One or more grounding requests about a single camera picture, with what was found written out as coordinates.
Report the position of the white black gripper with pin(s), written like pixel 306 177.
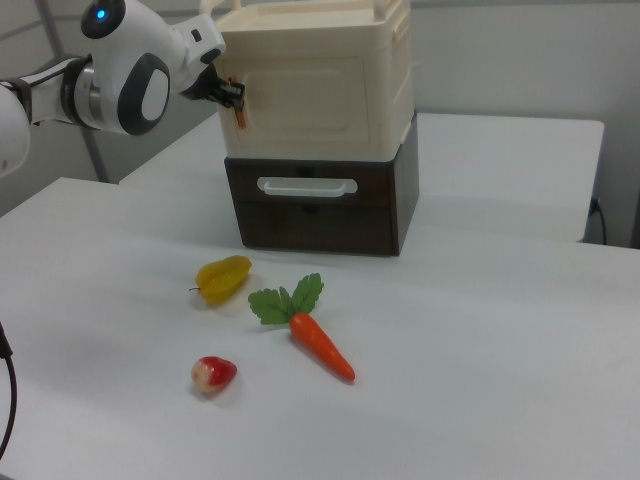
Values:
pixel 200 45

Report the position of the cream cabinet door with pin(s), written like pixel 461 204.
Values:
pixel 305 102

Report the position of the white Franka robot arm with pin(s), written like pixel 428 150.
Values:
pixel 130 75

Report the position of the cream plastic cabinet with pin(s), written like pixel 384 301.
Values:
pixel 390 100

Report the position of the dark brown lower drawer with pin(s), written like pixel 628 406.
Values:
pixel 320 220

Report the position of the yellow toy starfruit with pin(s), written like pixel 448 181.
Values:
pixel 222 280

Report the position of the orange toy carrot green leaves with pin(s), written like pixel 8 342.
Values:
pixel 320 345

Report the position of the red toy wax apple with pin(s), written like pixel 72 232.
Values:
pixel 215 374

